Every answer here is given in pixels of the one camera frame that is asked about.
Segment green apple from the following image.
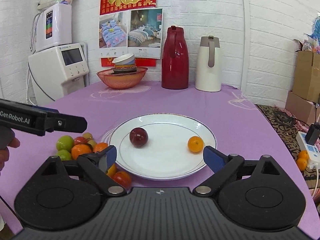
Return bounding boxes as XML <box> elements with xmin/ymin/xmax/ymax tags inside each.
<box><xmin>56</xmin><ymin>135</ymin><xmax>74</xmax><ymax>152</ymax></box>
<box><xmin>56</xmin><ymin>150</ymin><xmax>72</xmax><ymax>161</ymax></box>

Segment large orange mandarin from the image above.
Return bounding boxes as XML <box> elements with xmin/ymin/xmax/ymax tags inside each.
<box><xmin>71</xmin><ymin>144</ymin><xmax>92</xmax><ymax>160</ymax></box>

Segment brown-green longan fruit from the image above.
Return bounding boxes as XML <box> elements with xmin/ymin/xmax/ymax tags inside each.
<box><xmin>82</xmin><ymin>132</ymin><xmax>93</xmax><ymax>140</ymax></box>

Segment small orange kumquat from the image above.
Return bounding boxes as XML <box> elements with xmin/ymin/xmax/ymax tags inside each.
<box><xmin>187</xmin><ymin>136</ymin><xmax>204</xmax><ymax>153</ymax></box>

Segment dark red plum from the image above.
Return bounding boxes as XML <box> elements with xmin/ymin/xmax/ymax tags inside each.
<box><xmin>129</xmin><ymin>127</ymin><xmax>149</xmax><ymax>147</ymax></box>

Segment yellow-orange kumquat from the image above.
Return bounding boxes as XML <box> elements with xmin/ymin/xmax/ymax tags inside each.
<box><xmin>106</xmin><ymin>164</ymin><xmax>117</xmax><ymax>178</ymax></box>

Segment red cherry tomato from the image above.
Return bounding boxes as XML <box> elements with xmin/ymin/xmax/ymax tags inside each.
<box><xmin>74</xmin><ymin>137</ymin><xmax>87</xmax><ymax>146</ymax></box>

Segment person's left hand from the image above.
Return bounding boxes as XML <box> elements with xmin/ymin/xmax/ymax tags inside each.
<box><xmin>0</xmin><ymin>138</ymin><xmax>21</xmax><ymax>171</ymax></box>

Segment white water dispenser machine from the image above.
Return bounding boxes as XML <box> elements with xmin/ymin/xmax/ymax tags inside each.
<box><xmin>28</xmin><ymin>43</ymin><xmax>89</xmax><ymax>106</ymax></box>

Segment white round plate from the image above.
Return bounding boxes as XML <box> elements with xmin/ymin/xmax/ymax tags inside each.
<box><xmin>103</xmin><ymin>113</ymin><xmax>217</xmax><ymax>181</ymax></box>

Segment leopard pattern blanket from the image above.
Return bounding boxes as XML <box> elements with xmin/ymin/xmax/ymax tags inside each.
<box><xmin>256</xmin><ymin>104</ymin><xmax>319</xmax><ymax>202</ymax></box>

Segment orange glass bowl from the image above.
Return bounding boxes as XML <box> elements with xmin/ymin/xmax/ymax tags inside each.
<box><xmin>97</xmin><ymin>67</ymin><xmax>148</xmax><ymax>89</ymax></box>

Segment orange on side couch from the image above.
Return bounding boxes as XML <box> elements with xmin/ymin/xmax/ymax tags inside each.
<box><xmin>297</xmin><ymin>150</ymin><xmax>309</xmax><ymax>161</ymax></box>

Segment stack of small bowls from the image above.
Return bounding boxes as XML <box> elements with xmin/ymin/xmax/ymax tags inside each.
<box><xmin>112</xmin><ymin>53</ymin><xmax>137</xmax><ymax>74</ymax></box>

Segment white power strip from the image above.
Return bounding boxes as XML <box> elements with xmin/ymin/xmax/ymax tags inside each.
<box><xmin>296</xmin><ymin>132</ymin><xmax>320</xmax><ymax>169</ymax></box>

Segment black power adapter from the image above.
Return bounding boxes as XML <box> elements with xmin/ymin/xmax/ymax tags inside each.
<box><xmin>305</xmin><ymin>122</ymin><xmax>320</xmax><ymax>145</ymax></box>

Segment cardboard boxes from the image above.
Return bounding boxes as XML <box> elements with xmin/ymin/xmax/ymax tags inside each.
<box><xmin>285</xmin><ymin>51</ymin><xmax>320</xmax><ymax>125</ymax></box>

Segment white thermos jug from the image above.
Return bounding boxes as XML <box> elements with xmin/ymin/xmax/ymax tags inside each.
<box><xmin>195</xmin><ymin>36</ymin><xmax>222</xmax><ymax>92</ymax></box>

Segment red thermos jug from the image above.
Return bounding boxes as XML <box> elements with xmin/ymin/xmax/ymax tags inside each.
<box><xmin>161</xmin><ymin>25</ymin><xmax>189</xmax><ymax>90</ymax></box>

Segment bedding calendar poster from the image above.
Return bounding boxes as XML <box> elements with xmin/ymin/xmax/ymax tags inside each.
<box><xmin>98</xmin><ymin>8</ymin><xmax>163</xmax><ymax>59</ymax></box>

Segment white wall water purifier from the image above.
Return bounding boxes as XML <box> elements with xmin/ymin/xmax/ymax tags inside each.
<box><xmin>36</xmin><ymin>3</ymin><xmax>72</xmax><ymax>52</ymax></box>

